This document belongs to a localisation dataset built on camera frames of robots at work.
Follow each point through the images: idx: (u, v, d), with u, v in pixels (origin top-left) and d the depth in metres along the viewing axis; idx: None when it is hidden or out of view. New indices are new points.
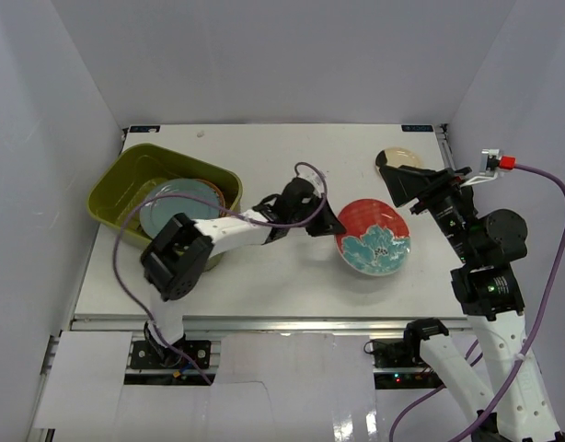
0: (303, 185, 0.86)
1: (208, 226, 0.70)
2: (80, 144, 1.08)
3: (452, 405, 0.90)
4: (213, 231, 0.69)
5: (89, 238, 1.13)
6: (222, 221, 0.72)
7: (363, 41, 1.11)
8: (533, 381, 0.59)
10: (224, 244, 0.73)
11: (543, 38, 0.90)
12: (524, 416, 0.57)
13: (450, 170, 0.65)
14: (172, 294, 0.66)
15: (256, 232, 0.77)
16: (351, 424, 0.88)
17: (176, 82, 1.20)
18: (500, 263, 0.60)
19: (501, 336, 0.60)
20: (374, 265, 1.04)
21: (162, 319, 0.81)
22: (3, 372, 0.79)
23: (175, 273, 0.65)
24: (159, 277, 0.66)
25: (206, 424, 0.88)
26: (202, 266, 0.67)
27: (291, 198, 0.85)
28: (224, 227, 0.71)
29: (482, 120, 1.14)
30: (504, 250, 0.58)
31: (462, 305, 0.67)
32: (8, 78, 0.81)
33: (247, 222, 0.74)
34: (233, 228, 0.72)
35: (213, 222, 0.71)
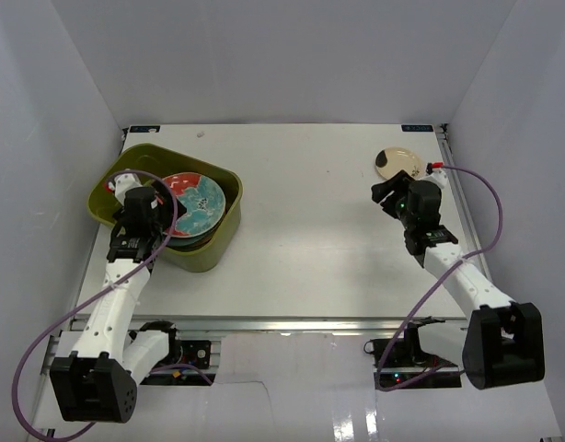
0: (134, 196, 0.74)
1: (90, 341, 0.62)
2: (80, 143, 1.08)
3: (453, 406, 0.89)
4: (99, 339, 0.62)
5: (89, 238, 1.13)
6: (93, 320, 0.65)
7: (363, 41, 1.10)
8: (476, 273, 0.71)
10: (125, 316, 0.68)
11: (542, 39, 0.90)
12: (477, 293, 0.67)
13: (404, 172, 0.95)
14: (117, 411, 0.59)
15: (139, 280, 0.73)
16: (351, 424, 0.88)
17: (175, 81, 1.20)
18: (427, 213, 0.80)
19: (444, 254, 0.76)
20: (212, 214, 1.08)
21: (144, 366, 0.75)
22: (4, 372, 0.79)
23: (106, 403, 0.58)
24: (103, 416, 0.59)
25: (206, 424, 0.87)
26: (123, 370, 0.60)
27: (136, 215, 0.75)
28: (107, 322, 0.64)
29: (483, 120, 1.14)
30: (422, 197, 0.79)
31: (418, 259, 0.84)
32: (8, 79, 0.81)
33: (117, 286, 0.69)
34: (110, 318, 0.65)
35: (90, 331, 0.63)
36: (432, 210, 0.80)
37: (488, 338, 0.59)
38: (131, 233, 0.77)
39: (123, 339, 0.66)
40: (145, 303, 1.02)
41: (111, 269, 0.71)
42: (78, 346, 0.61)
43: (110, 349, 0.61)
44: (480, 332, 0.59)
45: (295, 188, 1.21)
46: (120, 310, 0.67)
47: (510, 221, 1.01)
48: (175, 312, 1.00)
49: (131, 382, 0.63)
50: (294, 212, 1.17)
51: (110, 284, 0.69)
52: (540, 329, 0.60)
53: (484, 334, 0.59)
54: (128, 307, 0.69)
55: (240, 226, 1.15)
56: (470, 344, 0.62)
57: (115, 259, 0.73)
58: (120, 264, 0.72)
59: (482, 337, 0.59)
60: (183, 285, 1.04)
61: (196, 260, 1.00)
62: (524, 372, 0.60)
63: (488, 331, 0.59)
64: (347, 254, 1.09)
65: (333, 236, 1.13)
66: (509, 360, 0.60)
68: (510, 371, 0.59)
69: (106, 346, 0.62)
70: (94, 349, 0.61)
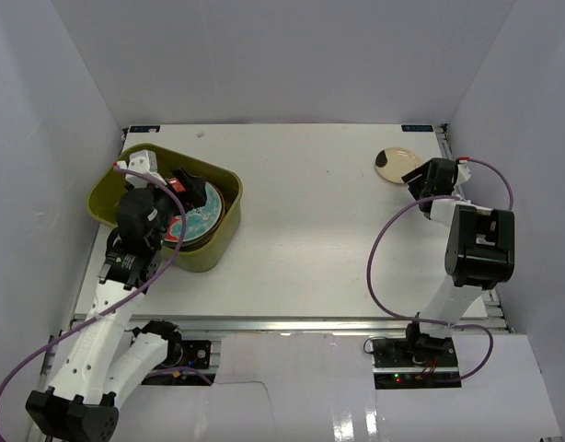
0: (129, 215, 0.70)
1: (68, 379, 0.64)
2: (81, 143, 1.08)
3: (454, 406, 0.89)
4: (76, 378, 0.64)
5: (89, 238, 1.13)
6: (74, 354, 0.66)
7: (363, 41, 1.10)
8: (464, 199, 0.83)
10: (108, 349, 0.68)
11: (542, 38, 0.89)
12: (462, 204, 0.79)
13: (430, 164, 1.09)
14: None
15: (128, 308, 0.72)
16: (351, 424, 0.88)
17: (175, 81, 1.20)
18: (443, 177, 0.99)
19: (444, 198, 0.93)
20: (207, 218, 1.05)
21: (136, 377, 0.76)
22: (4, 372, 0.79)
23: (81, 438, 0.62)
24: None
25: (206, 424, 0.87)
26: (101, 410, 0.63)
27: (132, 232, 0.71)
28: (86, 361, 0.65)
29: (483, 119, 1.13)
30: (440, 163, 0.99)
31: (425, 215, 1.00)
32: (8, 78, 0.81)
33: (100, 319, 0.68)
34: (90, 354, 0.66)
35: (70, 368, 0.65)
36: (447, 176, 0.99)
37: (463, 221, 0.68)
38: (127, 246, 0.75)
39: (105, 372, 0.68)
40: (145, 303, 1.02)
41: (99, 295, 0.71)
42: (56, 381, 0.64)
43: (86, 392, 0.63)
44: (458, 217, 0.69)
45: (295, 188, 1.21)
46: (101, 345, 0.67)
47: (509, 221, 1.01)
48: (176, 312, 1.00)
49: (112, 410, 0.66)
50: (294, 211, 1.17)
51: (96, 314, 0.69)
52: (512, 221, 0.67)
53: (460, 218, 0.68)
54: (114, 337, 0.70)
55: (240, 226, 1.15)
56: (451, 236, 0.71)
57: (106, 279, 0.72)
58: (109, 287, 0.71)
59: (458, 221, 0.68)
60: (183, 285, 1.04)
61: (197, 260, 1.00)
62: (494, 264, 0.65)
63: (463, 215, 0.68)
64: (348, 254, 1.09)
65: (333, 236, 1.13)
66: (481, 250, 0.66)
68: (482, 253, 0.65)
69: (82, 388, 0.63)
70: (70, 389, 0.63)
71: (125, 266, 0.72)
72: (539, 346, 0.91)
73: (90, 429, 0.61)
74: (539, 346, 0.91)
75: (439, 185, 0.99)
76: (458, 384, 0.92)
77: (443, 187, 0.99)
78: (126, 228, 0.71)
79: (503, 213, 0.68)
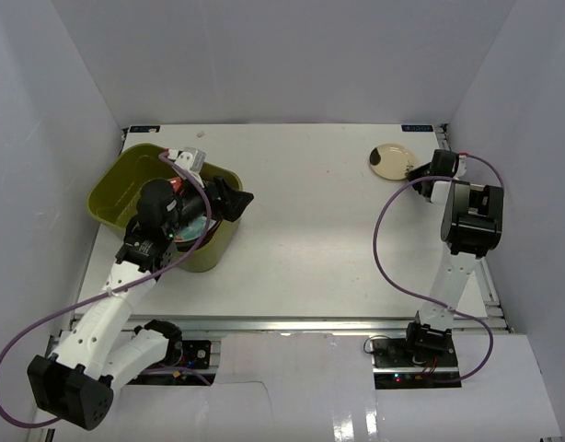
0: (150, 203, 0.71)
1: (73, 349, 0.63)
2: (81, 143, 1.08)
3: (454, 406, 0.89)
4: (81, 348, 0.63)
5: (90, 238, 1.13)
6: (82, 325, 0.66)
7: (363, 41, 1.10)
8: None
10: (114, 327, 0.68)
11: (542, 38, 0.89)
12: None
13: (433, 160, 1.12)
14: (86, 420, 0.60)
15: (139, 290, 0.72)
16: (351, 424, 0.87)
17: (175, 81, 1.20)
18: (444, 165, 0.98)
19: None
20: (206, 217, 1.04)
21: (136, 367, 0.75)
22: (3, 372, 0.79)
23: (75, 412, 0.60)
24: (73, 420, 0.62)
25: (206, 424, 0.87)
26: (99, 386, 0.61)
27: (150, 220, 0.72)
28: (92, 332, 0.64)
29: (484, 119, 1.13)
30: (443, 152, 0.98)
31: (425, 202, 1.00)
32: (8, 78, 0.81)
33: (112, 294, 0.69)
34: (98, 327, 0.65)
35: (75, 338, 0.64)
36: (450, 166, 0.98)
37: (458, 193, 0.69)
38: (144, 233, 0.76)
39: (108, 349, 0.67)
40: (145, 303, 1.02)
41: (114, 273, 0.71)
42: (60, 349, 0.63)
43: (87, 363, 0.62)
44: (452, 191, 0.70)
45: (295, 188, 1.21)
46: (110, 320, 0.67)
47: (508, 221, 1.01)
48: (177, 312, 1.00)
49: (109, 390, 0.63)
50: (294, 212, 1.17)
51: (108, 289, 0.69)
52: (501, 193, 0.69)
53: (454, 191, 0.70)
54: (121, 317, 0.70)
55: (240, 226, 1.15)
56: (445, 211, 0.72)
57: (121, 261, 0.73)
58: (124, 268, 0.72)
59: (453, 193, 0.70)
60: (183, 285, 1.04)
61: (197, 260, 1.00)
62: (486, 228, 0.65)
63: (457, 189, 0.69)
64: (347, 254, 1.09)
65: (333, 236, 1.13)
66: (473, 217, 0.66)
68: (474, 219, 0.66)
69: (84, 358, 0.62)
70: (73, 358, 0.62)
71: (143, 252, 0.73)
72: (539, 346, 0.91)
73: (86, 402, 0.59)
74: (539, 346, 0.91)
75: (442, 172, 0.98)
76: (458, 384, 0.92)
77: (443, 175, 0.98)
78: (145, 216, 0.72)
79: (493, 187, 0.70)
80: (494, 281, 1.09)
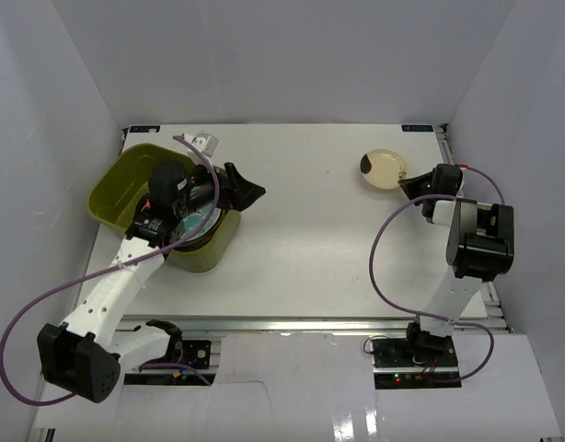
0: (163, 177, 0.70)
1: (83, 319, 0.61)
2: (81, 143, 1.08)
3: (454, 406, 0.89)
4: (92, 319, 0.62)
5: (89, 238, 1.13)
6: (91, 296, 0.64)
7: (363, 41, 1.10)
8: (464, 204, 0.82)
10: (123, 300, 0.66)
11: (542, 38, 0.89)
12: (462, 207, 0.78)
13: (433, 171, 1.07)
14: (93, 392, 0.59)
15: (149, 264, 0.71)
16: (351, 424, 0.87)
17: (175, 81, 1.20)
18: (448, 181, 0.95)
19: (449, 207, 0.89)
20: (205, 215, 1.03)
21: (137, 356, 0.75)
22: (3, 372, 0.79)
23: (83, 382, 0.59)
24: (79, 391, 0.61)
25: (206, 424, 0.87)
26: (108, 357, 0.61)
27: (162, 196, 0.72)
28: (102, 303, 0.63)
29: (484, 119, 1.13)
30: (445, 168, 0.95)
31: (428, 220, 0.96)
32: (8, 79, 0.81)
33: (123, 267, 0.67)
34: (108, 297, 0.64)
35: (86, 308, 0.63)
36: (453, 182, 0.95)
37: (464, 215, 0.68)
38: (155, 211, 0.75)
39: (117, 320, 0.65)
40: (145, 303, 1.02)
41: (124, 247, 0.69)
42: (70, 319, 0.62)
43: (98, 332, 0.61)
44: (458, 212, 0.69)
45: (295, 188, 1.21)
46: (121, 293, 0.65)
47: None
48: (176, 312, 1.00)
49: (115, 364, 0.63)
50: (294, 212, 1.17)
51: (119, 262, 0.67)
52: (511, 216, 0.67)
53: (460, 211, 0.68)
54: (131, 290, 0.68)
55: (240, 226, 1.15)
56: (452, 231, 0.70)
57: (132, 237, 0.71)
58: (133, 243, 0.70)
59: (459, 215, 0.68)
60: (183, 285, 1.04)
61: (197, 260, 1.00)
62: (491, 250, 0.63)
63: (463, 210, 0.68)
64: (347, 254, 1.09)
65: (333, 236, 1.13)
66: (480, 238, 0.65)
68: (480, 244, 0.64)
69: (94, 327, 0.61)
70: (84, 327, 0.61)
71: (152, 228, 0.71)
72: (539, 345, 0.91)
73: (95, 372, 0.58)
74: (539, 346, 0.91)
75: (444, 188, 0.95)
76: (458, 384, 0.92)
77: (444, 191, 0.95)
78: (156, 191, 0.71)
79: (502, 207, 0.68)
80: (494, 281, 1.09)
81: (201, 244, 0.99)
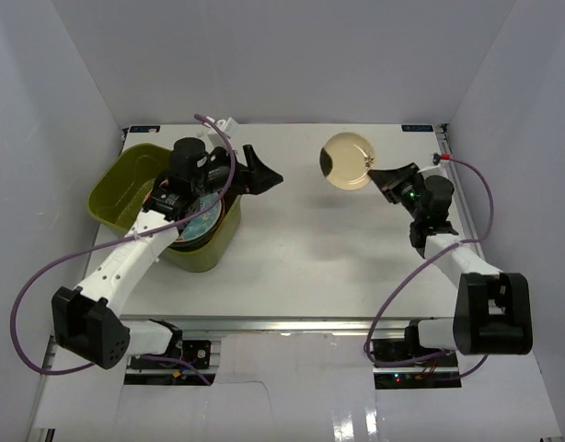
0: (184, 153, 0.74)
1: (97, 284, 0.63)
2: (81, 143, 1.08)
3: (454, 406, 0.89)
4: (106, 284, 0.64)
5: (89, 238, 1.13)
6: (107, 263, 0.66)
7: (363, 41, 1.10)
8: (468, 252, 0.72)
10: (135, 271, 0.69)
11: (542, 39, 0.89)
12: (467, 263, 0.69)
13: (413, 168, 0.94)
14: (102, 358, 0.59)
15: (160, 239, 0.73)
16: (351, 424, 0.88)
17: (175, 80, 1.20)
18: (436, 210, 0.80)
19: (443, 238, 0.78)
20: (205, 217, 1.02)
21: (141, 344, 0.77)
22: (4, 373, 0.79)
23: (93, 348, 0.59)
24: (87, 357, 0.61)
25: (206, 424, 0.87)
26: (118, 324, 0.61)
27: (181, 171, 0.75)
28: (117, 270, 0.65)
29: (484, 120, 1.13)
30: (434, 196, 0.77)
31: (419, 250, 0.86)
32: (8, 79, 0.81)
33: (138, 238, 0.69)
34: (123, 265, 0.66)
35: (100, 273, 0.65)
36: (443, 208, 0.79)
37: (475, 302, 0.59)
38: (172, 188, 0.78)
39: (127, 290, 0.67)
40: (145, 303, 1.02)
41: (141, 220, 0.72)
42: (84, 284, 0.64)
43: (110, 298, 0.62)
44: (471, 299, 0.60)
45: (295, 188, 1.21)
46: (133, 262, 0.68)
47: (509, 221, 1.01)
48: (174, 312, 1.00)
49: (124, 332, 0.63)
50: (294, 212, 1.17)
51: (133, 234, 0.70)
52: (526, 295, 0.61)
53: (470, 296, 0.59)
54: (143, 261, 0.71)
55: (240, 226, 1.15)
56: (459, 308, 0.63)
57: (148, 210, 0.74)
58: (150, 216, 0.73)
59: (469, 299, 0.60)
60: (183, 285, 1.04)
61: (197, 260, 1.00)
62: (512, 343, 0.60)
63: (480, 298, 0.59)
64: (347, 255, 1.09)
65: (333, 236, 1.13)
66: (497, 328, 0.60)
68: (496, 338, 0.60)
69: (107, 294, 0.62)
70: (98, 292, 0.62)
71: (168, 203, 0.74)
72: (539, 345, 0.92)
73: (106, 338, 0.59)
74: (539, 346, 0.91)
75: (431, 218, 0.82)
76: (458, 384, 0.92)
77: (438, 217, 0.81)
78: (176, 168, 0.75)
79: (515, 281, 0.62)
80: None
81: (201, 244, 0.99)
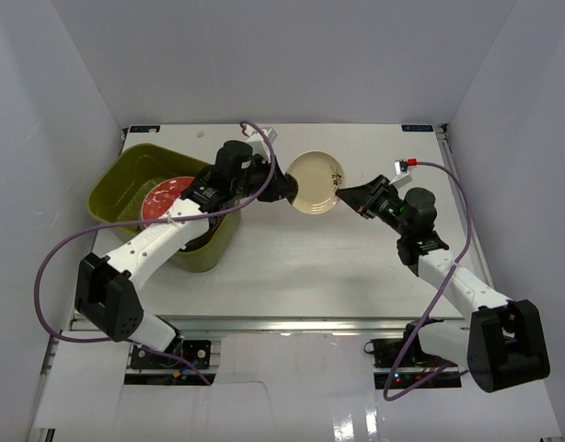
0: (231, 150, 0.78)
1: (124, 255, 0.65)
2: (81, 143, 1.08)
3: (455, 406, 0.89)
4: (132, 259, 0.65)
5: (89, 238, 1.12)
6: (137, 238, 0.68)
7: (363, 41, 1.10)
8: (473, 277, 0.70)
10: (161, 252, 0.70)
11: (542, 39, 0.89)
12: (474, 295, 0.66)
13: (382, 176, 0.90)
14: (112, 331, 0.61)
15: (190, 229, 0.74)
16: (351, 424, 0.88)
17: (175, 80, 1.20)
18: (423, 225, 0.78)
19: (437, 261, 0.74)
20: None
21: (144, 335, 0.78)
22: (4, 372, 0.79)
23: (108, 319, 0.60)
24: (99, 326, 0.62)
25: (206, 424, 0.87)
26: (135, 302, 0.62)
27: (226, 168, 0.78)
28: (145, 247, 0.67)
29: (484, 119, 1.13)
30: (420, 210, 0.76)
31: (411, 269, 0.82)
32: (7, 78, 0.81)
33: (171, 221, 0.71)
34: (152, 243, 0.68)
35: (130, 247, 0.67)
36: (429, 221, 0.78)
37: (490, 340, 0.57)
38: (212, 182, 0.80)
39: (151, 269, 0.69)
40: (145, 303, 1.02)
41: (177, 205, 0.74)
42: (112, 253, 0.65)
43: (133, 272, 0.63)
44: (486, 336, 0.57)
45: None
46: (163, 243, 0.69)
47: (510, 221, 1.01)
48: (174, 312, 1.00)
49: (140, 310, 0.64)
50: (294, 212, 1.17)
51: (167, 216, 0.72)
52: (539, 324, 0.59)
53: (486, 335, 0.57)
54: (171, 245, 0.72)
55: (240, 226, 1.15)
56: (473, 346, 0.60)
57: (185, 198, 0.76)
58: (185, 203, 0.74)
59: (484, 337, 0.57)
60: (184, 284, 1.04)
61: (196, 260, 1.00)
62: (530, 372, 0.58)
63: (493, 332, 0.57)
64: (347, 255, 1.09)
65: (333, 235, 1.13)
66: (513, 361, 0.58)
68: (515, 372, 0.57)
69: (131, 266, 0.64)
70: (122, 264, 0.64)
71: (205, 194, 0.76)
72: None
73: (121, 310, 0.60)
74: None
75: (418, 234, 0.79)
76: (458, 384, 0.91)
77: (425, 230, 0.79)
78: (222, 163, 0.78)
79: (524, 308, 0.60)
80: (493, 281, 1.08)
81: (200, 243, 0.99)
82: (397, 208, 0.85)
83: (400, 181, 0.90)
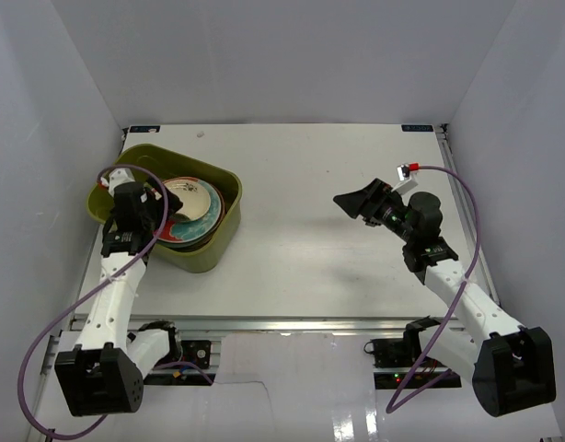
0: (122, 191, 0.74)
1: (95, 333, 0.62)
2: (80, 143, 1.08)
3: (455, 405, 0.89)
4: (104, 331, 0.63)
5: (89, 238, 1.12)
6: (93, 314, 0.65)
7: (363, 41, 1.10)
8: (481, 295, 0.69)
10: (124, 309, 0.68)
11: (542, 39, 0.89)
12: (484, 319, 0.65)
13: (380, 181, 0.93)
14: (129, 404, 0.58)
15: (133, 275, 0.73)
16: (351, 424, 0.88)
17: (175, 80, 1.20)
18: (429, 229, 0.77)
19: (445, 273, 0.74)
20: (208, 219, 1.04)
21: (147, 363, 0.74)
22: (3, 372, 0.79)
23: (115, 394, 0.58)
24: (111, 409, 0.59)
25: (206, 424, 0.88)
26: (131, 362, 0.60)
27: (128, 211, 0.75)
28: (108, 315, 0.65)
29: (484, 119, 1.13)
30: (425, 214, 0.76)
31: (418, 275, 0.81)
32: (8, 78, 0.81)
33: (113, 279, 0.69)
34: (113, 308, 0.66)
35: (92, 325, 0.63)
36: (435, 226, 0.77)
37: (501, 370, 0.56)
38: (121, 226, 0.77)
39: (125, 332, 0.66)
40: (145, 302, 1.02)
41: (107, 264, 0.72)
42: (81, 340, 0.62)
43: (115, 340, 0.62)
44: (497, 366, 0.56)
45: (294, 189, 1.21)
46: (119, 303, 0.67)
47: (510, 221, 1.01)
48: (173, 312, 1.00)
49: (137, 371, 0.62)
50: (294, 212, 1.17)
51: (107, 277, 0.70)
52: (551, 354, 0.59)
53: (497, 365, 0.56)
54: (127, 299, 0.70)
55: (240, 226, 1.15)
56: (480, 368, 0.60)
57: (109, 253, 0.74)
58: (114, 258, 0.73)
59: (494, 366, 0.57)
60: (184, 284, 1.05)
61: (196, 260, 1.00)
62: (536, 397, 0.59)
63: (505, 363, 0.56)
64: (347, 255, 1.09)
65: (333, 235, 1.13)
66: (521, 386, 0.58)
68: (522, 397, 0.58)
69: (110, 337, 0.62)
70: (98, 341, 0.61)
71: (125, 239, 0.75)
72: None
73: (125, 373, 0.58)
74: None
75: (424, 240, 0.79)
76: (458, 384, 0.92)
77: (432, 237, 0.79)
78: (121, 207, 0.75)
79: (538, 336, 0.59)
80: (493, 281, 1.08)
81: (201, 244, 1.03)
82: (401, 215, 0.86)
83: (403, 187, 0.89)
